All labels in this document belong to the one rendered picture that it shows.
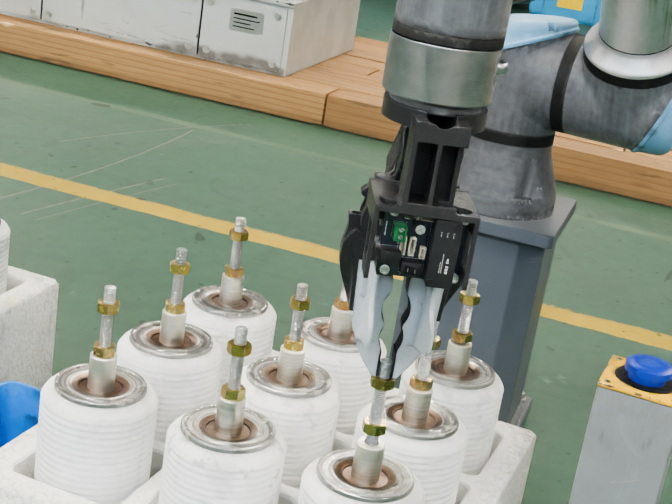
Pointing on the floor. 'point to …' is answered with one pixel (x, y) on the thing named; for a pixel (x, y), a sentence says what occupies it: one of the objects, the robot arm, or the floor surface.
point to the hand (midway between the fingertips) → (385, 355)
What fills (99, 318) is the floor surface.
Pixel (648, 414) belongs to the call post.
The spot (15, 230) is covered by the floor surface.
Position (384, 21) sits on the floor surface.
